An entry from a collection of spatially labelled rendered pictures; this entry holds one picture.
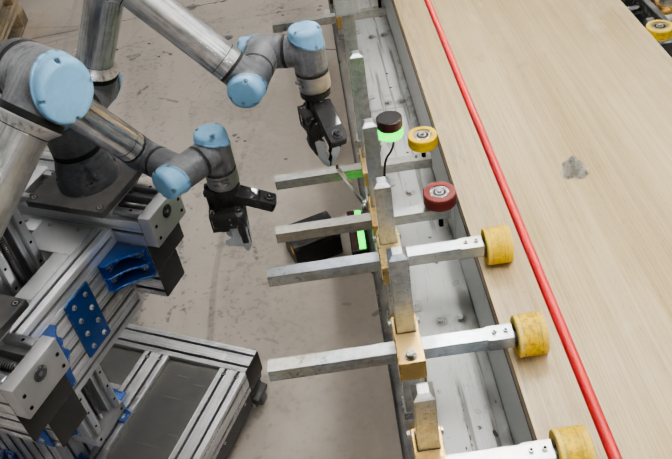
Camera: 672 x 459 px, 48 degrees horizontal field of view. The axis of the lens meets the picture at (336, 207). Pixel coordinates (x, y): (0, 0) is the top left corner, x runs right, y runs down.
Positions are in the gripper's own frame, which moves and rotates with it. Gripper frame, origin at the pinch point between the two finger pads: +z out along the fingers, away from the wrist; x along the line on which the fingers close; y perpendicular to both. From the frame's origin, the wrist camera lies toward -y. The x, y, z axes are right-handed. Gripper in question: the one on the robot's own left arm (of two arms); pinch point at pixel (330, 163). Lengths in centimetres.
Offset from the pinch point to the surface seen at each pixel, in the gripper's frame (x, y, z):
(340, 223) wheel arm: 2.4, -7.1, 13.2
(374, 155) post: -8.6, -7.6, -3.3
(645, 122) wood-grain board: -80, -19, 9
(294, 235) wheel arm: 13.6, -3.5, 14.4
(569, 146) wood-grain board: -58, -17, 9
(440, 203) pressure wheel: -19.5, -18.2, 9.1
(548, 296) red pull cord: 22, -110, -65
